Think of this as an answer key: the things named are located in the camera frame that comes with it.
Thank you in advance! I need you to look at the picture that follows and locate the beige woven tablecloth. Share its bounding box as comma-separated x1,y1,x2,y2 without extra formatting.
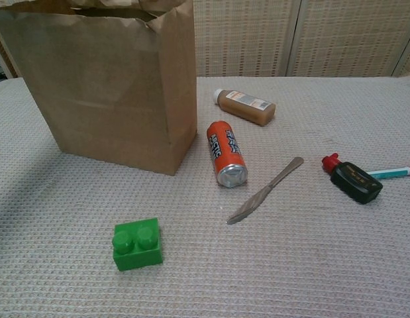
0,76,410,318

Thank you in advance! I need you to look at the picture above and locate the orange soda can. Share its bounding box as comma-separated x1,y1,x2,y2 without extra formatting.
206,121,249,189

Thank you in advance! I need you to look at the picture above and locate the woven folding screen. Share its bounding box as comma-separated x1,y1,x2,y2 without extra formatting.
191,0,410,79

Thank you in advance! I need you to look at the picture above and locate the metal butter knife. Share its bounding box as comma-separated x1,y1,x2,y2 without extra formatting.
226,156,305,225

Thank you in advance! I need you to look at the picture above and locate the brown juice bottle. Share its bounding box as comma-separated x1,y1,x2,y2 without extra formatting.
213,88,277,127

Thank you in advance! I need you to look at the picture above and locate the teal marker pen red cap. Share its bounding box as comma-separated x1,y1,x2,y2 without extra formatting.
366,165,410,180

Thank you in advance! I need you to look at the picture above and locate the green toy brick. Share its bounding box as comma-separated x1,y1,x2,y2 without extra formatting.
112,217,164,272

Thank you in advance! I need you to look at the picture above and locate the black sauce bottle red cap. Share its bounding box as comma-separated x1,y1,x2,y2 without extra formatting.
321,152,384,205

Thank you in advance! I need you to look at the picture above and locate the brown paper bag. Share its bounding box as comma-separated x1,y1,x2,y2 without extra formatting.
0,0,198,177

